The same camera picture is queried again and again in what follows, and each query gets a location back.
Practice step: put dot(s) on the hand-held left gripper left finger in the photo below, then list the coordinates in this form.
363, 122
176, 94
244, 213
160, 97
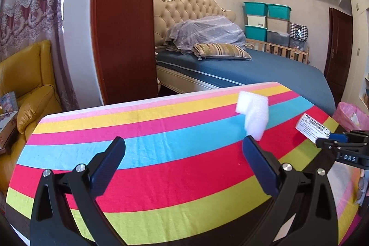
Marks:
108, 168

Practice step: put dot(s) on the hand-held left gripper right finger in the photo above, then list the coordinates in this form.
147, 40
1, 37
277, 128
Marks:
261, 168

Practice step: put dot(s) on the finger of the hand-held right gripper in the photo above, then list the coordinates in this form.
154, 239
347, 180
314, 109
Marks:
324, 142
337, 136

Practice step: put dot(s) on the small printed carton box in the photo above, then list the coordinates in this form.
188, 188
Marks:
311, 126

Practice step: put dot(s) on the bin with pink bag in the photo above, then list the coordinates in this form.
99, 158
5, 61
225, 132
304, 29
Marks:
346, 116

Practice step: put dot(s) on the white foam sheet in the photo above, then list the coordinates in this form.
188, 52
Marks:
253, 113

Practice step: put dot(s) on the rainbow striped tablecloth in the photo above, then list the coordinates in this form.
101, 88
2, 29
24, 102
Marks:
173, 148

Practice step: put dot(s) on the dark wooden door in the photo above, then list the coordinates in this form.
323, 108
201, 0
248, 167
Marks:
337, 55

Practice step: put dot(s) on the bed with blue sheet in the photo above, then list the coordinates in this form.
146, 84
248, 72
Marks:
274, 73

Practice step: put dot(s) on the dark patterned bag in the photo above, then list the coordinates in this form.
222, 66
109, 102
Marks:
298, 45

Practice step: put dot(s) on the yellow leather armchair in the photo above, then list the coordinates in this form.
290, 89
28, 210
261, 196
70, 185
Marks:
34, 96

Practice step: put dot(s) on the flat cardboard box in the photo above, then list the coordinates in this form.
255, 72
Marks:
8, 127

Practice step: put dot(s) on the black white checkered bag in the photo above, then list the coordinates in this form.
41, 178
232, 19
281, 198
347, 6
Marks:
299, 31

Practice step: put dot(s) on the clear storage box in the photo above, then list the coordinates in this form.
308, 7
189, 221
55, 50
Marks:
278, 38

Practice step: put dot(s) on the picture book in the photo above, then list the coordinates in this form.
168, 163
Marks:
8, 102

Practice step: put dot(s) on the striped pillow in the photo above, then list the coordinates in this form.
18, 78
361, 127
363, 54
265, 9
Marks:
222, 50

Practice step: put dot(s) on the beige storage box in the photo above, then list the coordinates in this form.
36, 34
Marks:
278, 24
257, 21

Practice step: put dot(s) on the teal storage box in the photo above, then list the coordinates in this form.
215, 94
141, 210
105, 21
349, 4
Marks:
279, 11
256, 33
255, 9

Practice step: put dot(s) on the grey blue folded duvet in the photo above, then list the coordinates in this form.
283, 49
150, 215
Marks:
207, 29

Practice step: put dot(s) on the brown wooden door panel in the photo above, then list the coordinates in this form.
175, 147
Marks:
124, 18

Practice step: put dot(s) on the beige tufted headboard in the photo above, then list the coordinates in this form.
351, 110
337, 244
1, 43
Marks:
196, 4

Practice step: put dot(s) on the lace curtain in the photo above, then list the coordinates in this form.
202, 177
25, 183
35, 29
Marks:
28, 4

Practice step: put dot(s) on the wooden crib rail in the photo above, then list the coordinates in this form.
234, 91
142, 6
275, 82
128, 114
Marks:
276, 51

